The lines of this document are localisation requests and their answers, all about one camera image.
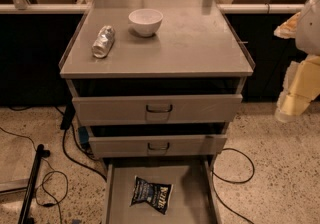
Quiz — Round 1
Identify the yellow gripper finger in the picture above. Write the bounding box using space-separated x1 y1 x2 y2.
275 55 320 123
274 12 300 39

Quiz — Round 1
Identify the blue chip bag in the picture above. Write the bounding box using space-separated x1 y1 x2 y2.
131 176 173 215

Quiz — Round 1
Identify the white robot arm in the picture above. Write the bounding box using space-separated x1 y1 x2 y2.
274 0 320 123

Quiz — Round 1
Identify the top grey drawer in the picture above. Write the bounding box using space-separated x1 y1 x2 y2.
72 94 242 126

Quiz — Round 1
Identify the grey drawer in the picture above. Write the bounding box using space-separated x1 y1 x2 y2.
89 134 227 158
72 94 242 126
102 157 222 224

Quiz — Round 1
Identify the grey drawer cabinet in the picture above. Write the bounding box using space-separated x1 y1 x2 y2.
58 0 256 224

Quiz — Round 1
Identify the bottom grey drawer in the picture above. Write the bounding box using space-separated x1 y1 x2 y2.
102 157 222 224

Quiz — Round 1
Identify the middle grey drawer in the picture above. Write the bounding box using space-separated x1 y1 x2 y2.
89 134 227 158

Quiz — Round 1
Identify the white ceramic bowl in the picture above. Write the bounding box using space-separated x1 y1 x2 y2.
128 9 163 37

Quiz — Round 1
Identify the black power adapter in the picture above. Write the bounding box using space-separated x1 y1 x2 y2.
60 102 75 130

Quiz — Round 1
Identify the white horizontal rail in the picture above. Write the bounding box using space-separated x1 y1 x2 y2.
0 4 304 14

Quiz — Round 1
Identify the black cable right side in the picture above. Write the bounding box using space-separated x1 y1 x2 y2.
211 147 256 224

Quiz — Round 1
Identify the black floor cable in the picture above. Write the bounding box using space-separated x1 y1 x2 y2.
54 106 108 182

